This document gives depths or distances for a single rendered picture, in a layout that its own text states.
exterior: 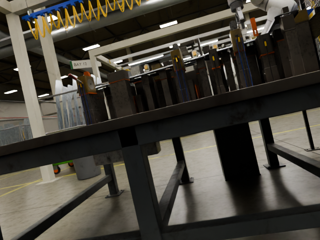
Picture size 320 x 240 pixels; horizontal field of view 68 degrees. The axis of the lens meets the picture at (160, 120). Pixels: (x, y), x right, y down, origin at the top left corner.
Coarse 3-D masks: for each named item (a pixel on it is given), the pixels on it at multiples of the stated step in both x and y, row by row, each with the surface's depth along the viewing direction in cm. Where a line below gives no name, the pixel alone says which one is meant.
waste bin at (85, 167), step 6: (90, 156) 389; (78, 162) 385; (84, 162) 384; (90, 162) 388; (78, 168) 386; (84, 168) 384; (90, 168) 387; (96, 168) 394; (78, 174) 389; (84, 174) 385; (90, 174) 387; (96, 174) 392
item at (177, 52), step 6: (174, 54) 139; (180, 54) 140; (174, 60) 139; (180, 60) 138; (174, 66) 139; (180, 66) 138; (180, 72) 140; (180, 78) 138; (186, 78) 145; (180, 84) 140; (186, 84) 139; (180, 90) 140; (186, 90) 138; (180, 96) 140; (186, 96) 139
